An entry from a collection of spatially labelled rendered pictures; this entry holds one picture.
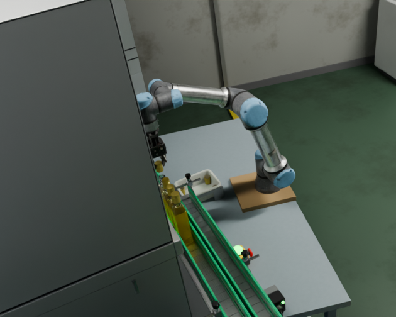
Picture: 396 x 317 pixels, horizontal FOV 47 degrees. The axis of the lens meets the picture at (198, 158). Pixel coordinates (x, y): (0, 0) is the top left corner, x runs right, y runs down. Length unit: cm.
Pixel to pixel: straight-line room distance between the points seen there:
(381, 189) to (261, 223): 158
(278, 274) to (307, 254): 18
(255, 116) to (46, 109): 113
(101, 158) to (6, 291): 45
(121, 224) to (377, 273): 213
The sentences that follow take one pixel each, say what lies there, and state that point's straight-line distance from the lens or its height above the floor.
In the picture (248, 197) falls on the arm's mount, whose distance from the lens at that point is 245.
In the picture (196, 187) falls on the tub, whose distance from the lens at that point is 257.
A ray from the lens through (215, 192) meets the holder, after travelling 246.
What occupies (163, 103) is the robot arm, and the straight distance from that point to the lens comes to 185.
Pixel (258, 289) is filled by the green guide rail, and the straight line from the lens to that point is 181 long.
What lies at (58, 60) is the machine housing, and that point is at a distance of 104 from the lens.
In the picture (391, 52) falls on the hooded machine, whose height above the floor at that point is 31.
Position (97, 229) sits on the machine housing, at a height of 155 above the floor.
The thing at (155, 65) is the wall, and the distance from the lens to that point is 485.
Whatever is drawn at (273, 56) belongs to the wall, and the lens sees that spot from 509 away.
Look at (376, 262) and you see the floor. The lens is 319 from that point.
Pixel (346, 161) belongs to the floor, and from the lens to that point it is 398.
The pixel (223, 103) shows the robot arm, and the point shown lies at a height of 136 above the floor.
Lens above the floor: 237
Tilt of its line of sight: 35 degrees down
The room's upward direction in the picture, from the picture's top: 10 degrees counter-clockwise
